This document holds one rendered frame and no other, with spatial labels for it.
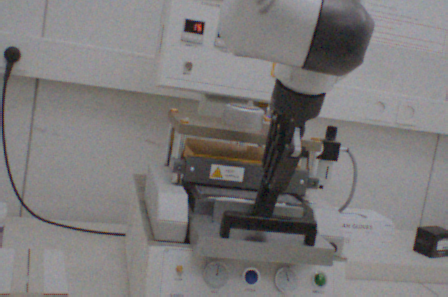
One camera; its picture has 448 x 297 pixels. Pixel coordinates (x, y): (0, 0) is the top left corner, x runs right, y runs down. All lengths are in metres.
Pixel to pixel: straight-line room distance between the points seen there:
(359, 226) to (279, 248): 0.70
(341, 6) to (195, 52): 0.58
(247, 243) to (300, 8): 0.38
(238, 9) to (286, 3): 0.06
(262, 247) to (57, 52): 0.79
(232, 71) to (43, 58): 0.49
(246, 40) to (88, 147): 0.93
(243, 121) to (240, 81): 0.18
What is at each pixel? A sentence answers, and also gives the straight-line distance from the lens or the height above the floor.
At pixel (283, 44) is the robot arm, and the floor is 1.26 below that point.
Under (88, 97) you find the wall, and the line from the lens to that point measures 1.52.
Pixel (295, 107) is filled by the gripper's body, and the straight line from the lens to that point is 0.81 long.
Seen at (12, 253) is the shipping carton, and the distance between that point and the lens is 1.09.
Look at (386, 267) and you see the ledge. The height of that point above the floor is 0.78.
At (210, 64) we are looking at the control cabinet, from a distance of 1.22.
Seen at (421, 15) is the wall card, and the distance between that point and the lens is 1.83.
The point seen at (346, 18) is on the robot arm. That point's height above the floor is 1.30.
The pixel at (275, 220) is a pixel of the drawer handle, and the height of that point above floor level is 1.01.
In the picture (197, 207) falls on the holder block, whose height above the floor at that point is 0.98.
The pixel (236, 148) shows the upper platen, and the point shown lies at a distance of 1.11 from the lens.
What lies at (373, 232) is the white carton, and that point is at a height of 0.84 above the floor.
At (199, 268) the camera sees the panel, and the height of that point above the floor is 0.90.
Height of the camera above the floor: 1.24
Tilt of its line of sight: 7 degrees down
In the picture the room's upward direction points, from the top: 9 degrees clockwise
